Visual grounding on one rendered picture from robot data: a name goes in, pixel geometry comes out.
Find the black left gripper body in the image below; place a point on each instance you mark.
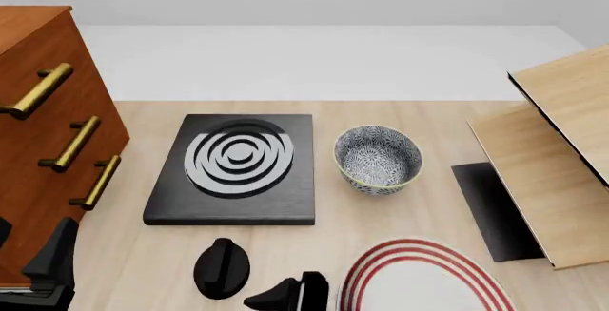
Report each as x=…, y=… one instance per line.
x=43, y=298

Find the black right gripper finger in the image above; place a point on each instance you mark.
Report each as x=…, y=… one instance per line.
x=315, y=293
x=280, y=298

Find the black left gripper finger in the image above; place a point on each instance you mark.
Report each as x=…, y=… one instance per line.
x=4, y=232
x=57, y=257

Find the blue white patterned bowl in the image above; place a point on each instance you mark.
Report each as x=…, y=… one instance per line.
x=376, y=157

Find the round black stove knob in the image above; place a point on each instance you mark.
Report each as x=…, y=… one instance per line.
x=221, y=271

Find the flat black stove plate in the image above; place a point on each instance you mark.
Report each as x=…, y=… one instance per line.
x=285, y=197

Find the white plate with red rings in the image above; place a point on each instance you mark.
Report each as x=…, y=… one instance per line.
x=418, y=286

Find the red-brown wooden cabinet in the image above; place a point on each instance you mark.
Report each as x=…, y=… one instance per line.
x=28, y=40

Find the pale wooden shelf black inside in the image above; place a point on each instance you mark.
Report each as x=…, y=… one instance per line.
x=533, y=182

